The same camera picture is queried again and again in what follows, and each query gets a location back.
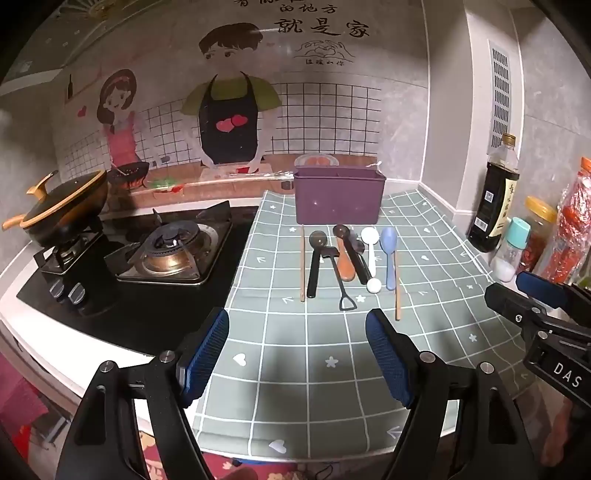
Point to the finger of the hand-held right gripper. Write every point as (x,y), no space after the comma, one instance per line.
(542,287)
(508,304)

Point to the yellow-lidded chili jar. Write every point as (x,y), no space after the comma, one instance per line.
(541,211)

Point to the black round spoon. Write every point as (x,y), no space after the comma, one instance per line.
(314,270)

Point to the purple utensil box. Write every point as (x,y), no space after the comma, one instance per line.
(339,203)

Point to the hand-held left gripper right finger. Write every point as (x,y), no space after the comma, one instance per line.
(388,360)

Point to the cartoon couple wall poster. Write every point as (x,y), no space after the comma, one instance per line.
(323,115)

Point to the wooden chopstick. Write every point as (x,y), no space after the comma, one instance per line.
(303,263)
(397,290)

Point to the blue spoon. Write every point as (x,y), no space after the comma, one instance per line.
(389,242)

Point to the black gas stove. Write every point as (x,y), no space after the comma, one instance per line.
(138,314)

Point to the red patterned rug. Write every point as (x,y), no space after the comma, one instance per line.
(23,406)

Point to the white vent grille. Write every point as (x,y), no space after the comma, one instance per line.
(499,92)

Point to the black wok with lid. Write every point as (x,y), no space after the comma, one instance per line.
(69,207)

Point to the brown rice paddle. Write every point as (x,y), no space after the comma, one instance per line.
(346,270)

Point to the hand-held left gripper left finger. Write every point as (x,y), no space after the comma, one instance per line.
(207,355)

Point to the clear bag of red chili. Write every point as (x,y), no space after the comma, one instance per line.
(572,221)

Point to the dark soy sauce bottle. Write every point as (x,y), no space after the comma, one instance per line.
(491,207)

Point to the dark brown spoon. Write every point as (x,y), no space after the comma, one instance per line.
(353,258)

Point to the person's right forearm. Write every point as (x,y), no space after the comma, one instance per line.
(565,438)

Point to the black shovel-shaped spoon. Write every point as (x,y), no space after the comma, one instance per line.
(339,286)

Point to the steel spoon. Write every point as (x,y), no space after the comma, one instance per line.
(358,243)

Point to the white spoon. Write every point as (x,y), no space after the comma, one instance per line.
(370,236)

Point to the grey range hood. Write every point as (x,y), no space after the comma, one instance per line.
(32,74)

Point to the shaker with teal cap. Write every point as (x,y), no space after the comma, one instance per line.
(516,235)

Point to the green grid table mat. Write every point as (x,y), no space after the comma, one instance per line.
(300,369)

